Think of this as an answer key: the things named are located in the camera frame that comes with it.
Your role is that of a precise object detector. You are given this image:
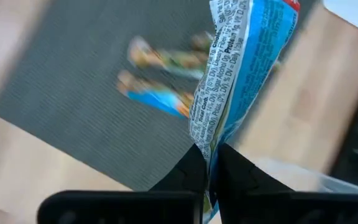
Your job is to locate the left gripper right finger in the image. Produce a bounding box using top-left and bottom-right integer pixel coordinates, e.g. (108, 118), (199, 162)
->
(216, 142), (294, 193)

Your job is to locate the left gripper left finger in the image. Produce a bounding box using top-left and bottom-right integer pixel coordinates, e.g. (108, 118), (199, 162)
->
(149, 144), (210, 193)

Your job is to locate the white plastic bin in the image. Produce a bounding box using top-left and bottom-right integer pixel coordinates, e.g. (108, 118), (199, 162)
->
(323, 0), (358, 39)

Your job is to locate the green orange granola bar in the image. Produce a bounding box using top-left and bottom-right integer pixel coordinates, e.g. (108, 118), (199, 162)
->
(126, 35), (213, 80)

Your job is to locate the dark grey woven mat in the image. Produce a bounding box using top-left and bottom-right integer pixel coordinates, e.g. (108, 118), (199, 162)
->
(0, 0), (318, 192)

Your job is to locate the red blue granola bar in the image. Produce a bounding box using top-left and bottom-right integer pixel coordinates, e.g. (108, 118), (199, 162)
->
(188, 0), (301, 224)

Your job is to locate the blue orange granola bar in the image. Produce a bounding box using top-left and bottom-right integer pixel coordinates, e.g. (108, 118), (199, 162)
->
(116, 70), (195, 119)

